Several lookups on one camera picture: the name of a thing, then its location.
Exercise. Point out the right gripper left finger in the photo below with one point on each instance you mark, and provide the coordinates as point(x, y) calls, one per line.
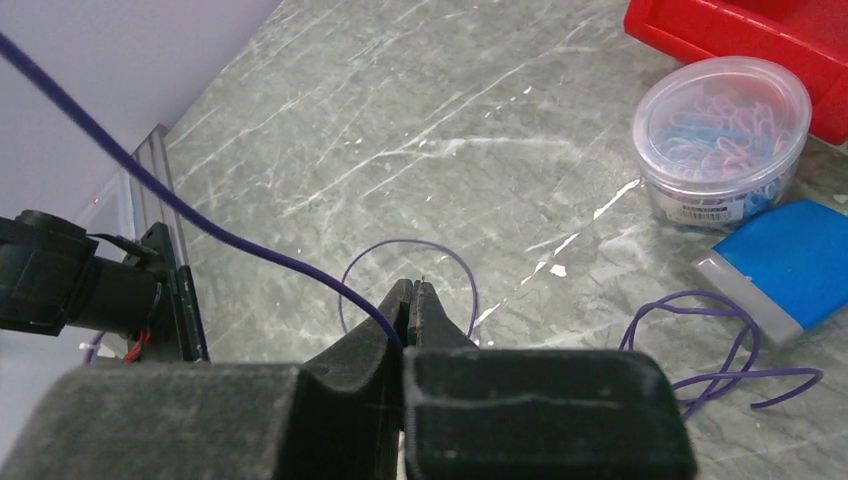
point(337, 416)

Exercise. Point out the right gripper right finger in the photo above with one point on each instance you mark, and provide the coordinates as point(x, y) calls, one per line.
point(474, 413)

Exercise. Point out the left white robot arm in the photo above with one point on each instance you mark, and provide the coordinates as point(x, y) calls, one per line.
point(55, 274)

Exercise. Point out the blue block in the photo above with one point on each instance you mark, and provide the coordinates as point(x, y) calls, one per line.
point(787, 268)

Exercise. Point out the clear plastic cup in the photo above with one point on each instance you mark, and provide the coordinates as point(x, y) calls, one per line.
point(718, 142)

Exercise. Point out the red plastic bin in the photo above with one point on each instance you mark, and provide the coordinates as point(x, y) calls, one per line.
point(809, 38)

